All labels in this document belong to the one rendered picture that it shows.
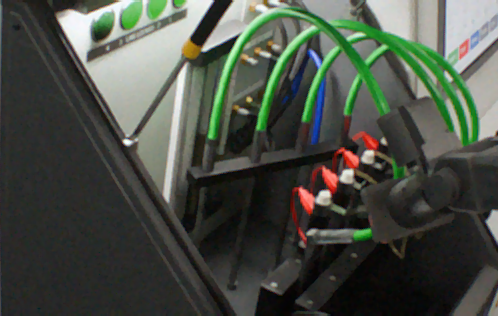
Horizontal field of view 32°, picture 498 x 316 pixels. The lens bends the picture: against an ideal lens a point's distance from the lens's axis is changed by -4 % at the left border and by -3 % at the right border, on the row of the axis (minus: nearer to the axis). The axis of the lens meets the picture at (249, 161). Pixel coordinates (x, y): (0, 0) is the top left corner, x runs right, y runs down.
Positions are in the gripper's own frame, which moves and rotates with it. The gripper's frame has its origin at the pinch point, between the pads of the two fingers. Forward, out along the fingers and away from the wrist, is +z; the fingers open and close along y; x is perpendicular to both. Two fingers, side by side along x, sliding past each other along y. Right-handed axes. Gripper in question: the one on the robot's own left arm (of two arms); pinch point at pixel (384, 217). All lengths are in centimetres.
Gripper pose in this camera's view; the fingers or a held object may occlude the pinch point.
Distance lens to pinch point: 112.4
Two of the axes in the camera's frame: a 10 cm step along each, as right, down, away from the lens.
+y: -9.5, 2.2, -2.4
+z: -1.9, 2.2, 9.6
